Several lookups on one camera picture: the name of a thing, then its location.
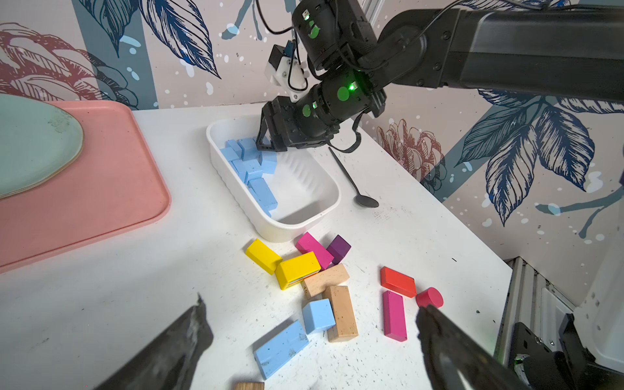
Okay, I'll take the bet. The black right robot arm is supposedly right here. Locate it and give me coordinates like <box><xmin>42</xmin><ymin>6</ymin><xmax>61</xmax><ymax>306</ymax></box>
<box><xmin>256</xmin><ymin>1</ymin><xmax>623</xmax><ymax>152</ymax></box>

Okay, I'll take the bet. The magenta rectangular block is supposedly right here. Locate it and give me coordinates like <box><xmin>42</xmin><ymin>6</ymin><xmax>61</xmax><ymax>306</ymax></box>
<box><xmin>295</xmin><ymin>232</ymin><xmax>334</xmax><ymax>271</ymax></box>

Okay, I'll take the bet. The white rectangular plastic bin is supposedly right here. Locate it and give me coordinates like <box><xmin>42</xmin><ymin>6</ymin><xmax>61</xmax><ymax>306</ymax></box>
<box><xmin>206</xmin><ymin>115</ymin><xmax>341</xmax><ymax>243</ymax></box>

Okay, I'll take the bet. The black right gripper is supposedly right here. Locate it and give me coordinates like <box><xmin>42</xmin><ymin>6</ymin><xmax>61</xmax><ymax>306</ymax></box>
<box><xmin>256</xmin><ymin>81</ymin><xmax>387</xmax><ymax>153</ymax></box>

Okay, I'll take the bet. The yellow striped block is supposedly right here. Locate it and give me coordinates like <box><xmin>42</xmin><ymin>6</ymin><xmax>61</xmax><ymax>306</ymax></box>
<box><xmin>276</xmin><ymin>252</ymin><xmax>321</xmax><ymax>290</ymax></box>

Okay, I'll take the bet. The blue rectangular block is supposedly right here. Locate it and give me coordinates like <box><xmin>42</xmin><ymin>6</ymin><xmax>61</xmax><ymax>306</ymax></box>
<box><xmin>248</xmin><ymin>178</ymin><xmax>278</xmax><ymax>217</ymax></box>

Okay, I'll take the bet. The pink cylinder block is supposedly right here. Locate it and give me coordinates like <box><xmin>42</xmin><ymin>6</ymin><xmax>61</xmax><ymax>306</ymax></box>
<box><xmin>415</xmin><ymin>287</ymin><xmax>445</xmax><ymax>308</ymax></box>

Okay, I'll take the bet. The red block right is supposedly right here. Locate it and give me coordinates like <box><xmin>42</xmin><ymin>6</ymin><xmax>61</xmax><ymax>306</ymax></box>
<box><xmin>380</xmin><ymin>266</ymin><xmax>417</xmax><ymax>298</ymax></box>

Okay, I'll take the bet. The small yellow block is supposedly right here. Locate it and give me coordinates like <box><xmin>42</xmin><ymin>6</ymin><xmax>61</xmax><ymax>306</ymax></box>
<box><xmin>245</xmin><ymin>240</ymin><xmax>282</xmax><ymax>275</ymax></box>

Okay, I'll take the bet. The green floral plate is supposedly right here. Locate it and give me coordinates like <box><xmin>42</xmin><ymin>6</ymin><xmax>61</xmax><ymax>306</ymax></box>
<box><xmin>1</xmin><ymin>94</ymin><xmax>85</xmax><ymax>198</ymax></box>

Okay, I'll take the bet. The purple cube block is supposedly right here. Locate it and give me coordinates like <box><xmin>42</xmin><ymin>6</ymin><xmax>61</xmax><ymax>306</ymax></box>
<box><xmin>327</xmin><ymin>235</ymin><xmax>351</xmax><ymax>265</ymax></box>

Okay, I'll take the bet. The pale wood block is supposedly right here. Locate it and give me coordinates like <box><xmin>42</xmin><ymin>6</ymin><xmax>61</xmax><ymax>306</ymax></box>
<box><xmin>302</xmin><ymin>263</ymin><xmax>349</xmax><ymax>300</ymax></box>

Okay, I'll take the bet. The blue cube block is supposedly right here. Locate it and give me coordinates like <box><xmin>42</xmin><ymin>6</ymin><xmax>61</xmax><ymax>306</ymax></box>
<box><xmin>225</xmin><ymin>138</ymin><xmax>260</xmax><ymax>161</ymax></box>
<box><xmin>259</xmin><ymin>151</ymin><xmax>277</xmax><ymax>175</ymax></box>
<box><xmin>220</xmin><ymin>146</ymin><xmax>240</xmax><ymax>163</ymax></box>
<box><xmin>302</xmin><ymin>299</ymin><xmax>336</xmax><ymax>335</ymax></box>

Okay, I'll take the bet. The long blue block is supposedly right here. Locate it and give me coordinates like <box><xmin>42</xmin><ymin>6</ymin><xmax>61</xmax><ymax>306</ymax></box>
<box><xmin>253</xmin><ymin>320</ymin><xmax>310</xmax><ymax>380</ymax></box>

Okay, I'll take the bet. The thin blue block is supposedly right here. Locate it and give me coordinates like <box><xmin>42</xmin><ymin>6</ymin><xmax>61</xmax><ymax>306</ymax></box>
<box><xmin>230</xmin><ymin>159</ymin><xmax>263</xmax><ymax>185</ymax></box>

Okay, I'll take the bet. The natural wood block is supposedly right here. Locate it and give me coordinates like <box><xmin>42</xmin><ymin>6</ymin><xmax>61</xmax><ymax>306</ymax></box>
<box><xmin>323</xmin><ymin>286</ymin><xmax>359</xmax><ymax>343</ymax></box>

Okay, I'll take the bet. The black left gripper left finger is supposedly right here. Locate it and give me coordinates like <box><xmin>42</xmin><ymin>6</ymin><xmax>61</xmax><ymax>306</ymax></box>
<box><xmin>98</xmin><ymin>297</ymin><xmax>214</xmax><ymax>389</ymax></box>

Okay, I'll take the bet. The brown wood block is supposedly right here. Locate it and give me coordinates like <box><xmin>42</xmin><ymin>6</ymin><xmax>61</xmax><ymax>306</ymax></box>
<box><xmin>233</xmin><ymin>382</ymin><xmax>265</xmax><ymax>390</ymax></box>

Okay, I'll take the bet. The pink plastic tray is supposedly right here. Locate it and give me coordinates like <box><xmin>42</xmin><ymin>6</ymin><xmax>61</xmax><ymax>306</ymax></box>
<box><xmin>1</xmin><ymin>101</ymin><xmax>172</xmax><ymax>272</ymax></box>

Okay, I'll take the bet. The aluminium mounting rail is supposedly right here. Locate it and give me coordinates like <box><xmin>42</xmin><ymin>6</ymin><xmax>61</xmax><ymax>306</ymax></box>
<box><xmin>494</xmin><ymin>257</ymin><xmax>575</xmax><ymax>367</ymax></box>

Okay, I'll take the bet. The black spoon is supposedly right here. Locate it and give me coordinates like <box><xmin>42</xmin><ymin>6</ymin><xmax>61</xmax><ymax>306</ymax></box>
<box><xmin>329</xmin><ymin>148</ymin><xmax>380</xmax><ymax>209</ymax></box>

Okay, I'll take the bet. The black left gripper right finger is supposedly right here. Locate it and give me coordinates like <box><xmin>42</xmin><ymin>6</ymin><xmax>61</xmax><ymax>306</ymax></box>
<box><xmin>416</xmin><ymin>305</ymin><xmax>527</xmax><ymax>389</ymax></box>

